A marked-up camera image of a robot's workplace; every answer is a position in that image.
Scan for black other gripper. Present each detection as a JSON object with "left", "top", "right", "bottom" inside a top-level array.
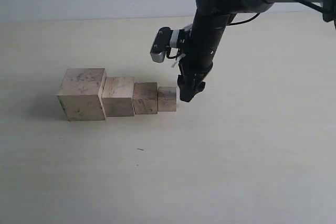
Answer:
[{"left": 177, "top": 24, "right": 226, "bottom": 102}]

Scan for smallest wooden cube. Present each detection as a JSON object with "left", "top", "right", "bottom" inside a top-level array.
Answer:
[{"left": 157, "top": 87, "right": 177, "bottom": 112}]

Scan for second largest wooden cube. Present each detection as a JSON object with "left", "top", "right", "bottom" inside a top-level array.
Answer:
[{"left": 102, "top": 77, "right": 134, "bottom": 117}]

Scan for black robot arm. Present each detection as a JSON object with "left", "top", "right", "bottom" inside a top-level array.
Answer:
[{"left": 177, "top": 0, "right": 335, "bottom": 102}]

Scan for black object at right edge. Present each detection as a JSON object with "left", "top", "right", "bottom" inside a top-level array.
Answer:
[{"left": 322, "top": 0, "right": 335, "bottom": 25}]

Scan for white cable tie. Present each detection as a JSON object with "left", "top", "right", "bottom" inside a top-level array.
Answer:
[{"left": 171, "top": 54, "right": 186, "bottom": 68}]

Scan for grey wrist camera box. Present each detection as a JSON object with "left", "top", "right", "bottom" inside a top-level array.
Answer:
[{"left": 150, "top": 27, "right": 185, "bottom": 63}]

